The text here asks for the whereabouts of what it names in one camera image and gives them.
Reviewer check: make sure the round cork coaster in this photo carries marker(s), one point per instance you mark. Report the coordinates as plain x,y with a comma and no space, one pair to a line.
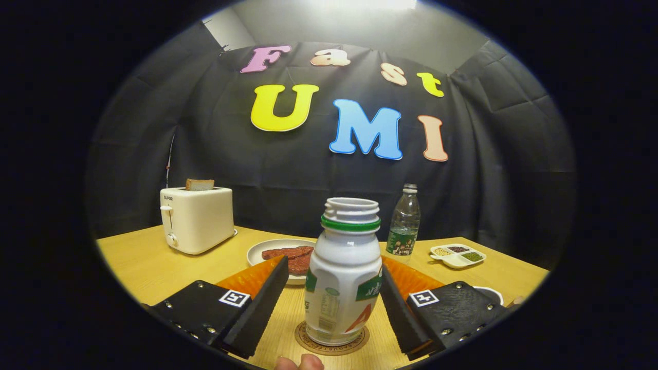
334,350

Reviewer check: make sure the bread slice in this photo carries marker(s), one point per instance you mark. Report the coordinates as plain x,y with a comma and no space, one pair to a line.
199,184

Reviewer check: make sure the dark red bean heap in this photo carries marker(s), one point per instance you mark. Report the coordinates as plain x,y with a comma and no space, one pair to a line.
458,248

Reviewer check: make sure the yellow bean heap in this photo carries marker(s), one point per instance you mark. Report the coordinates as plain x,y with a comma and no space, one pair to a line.
442,252

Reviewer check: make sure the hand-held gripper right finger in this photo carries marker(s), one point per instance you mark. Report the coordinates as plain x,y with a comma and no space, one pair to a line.
401,313

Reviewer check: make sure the green bean heap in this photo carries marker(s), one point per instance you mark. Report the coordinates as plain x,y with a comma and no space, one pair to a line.
472,256

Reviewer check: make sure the wooden table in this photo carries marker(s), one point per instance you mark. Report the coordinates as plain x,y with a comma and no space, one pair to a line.
144,267

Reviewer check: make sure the cream toaster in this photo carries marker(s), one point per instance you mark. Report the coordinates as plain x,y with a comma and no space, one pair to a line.
198,221

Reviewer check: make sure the white juice bottle green label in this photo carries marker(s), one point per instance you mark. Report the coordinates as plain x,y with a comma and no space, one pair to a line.
342,267

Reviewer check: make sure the white round plate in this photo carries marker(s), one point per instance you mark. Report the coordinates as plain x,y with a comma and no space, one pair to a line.
272,243

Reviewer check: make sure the red meat strip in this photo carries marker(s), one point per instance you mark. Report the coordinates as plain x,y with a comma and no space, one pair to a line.
282,252
299,266

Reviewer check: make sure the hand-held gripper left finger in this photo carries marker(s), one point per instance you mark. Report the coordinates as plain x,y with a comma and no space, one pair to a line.
262,308

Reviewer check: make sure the clear plastic water bottle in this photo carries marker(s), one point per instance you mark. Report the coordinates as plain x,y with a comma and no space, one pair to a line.
403,226

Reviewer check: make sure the white divided dish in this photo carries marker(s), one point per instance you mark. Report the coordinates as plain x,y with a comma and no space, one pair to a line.
455,262

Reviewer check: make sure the black backdrop cloth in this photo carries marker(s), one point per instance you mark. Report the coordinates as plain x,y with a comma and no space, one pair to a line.
488,180

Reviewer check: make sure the ceiling light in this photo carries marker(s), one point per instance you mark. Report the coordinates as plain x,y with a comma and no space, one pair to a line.
362,4

